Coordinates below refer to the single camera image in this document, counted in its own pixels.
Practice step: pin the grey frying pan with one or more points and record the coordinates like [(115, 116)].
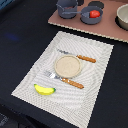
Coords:
[(85, 15)]

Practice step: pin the yellow toy banana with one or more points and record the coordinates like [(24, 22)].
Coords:
[(43, 90)]

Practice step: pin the tan round plate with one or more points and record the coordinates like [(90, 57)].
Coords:
[(67, 66)]

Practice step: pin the grey toy pot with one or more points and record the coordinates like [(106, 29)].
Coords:
[(67, 8)]

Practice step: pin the knife with orange handle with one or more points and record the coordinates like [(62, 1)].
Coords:
[(78, 56)]

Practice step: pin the fork with orange handle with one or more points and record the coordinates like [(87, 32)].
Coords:
[(66, 80)]

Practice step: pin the beige bowl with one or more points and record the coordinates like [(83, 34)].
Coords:
[(122, 14)]

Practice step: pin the red toy tomato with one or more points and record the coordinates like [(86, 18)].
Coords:
[(94, 14)]

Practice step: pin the beige woven placemat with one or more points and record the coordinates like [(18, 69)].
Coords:
[(67, 102)]

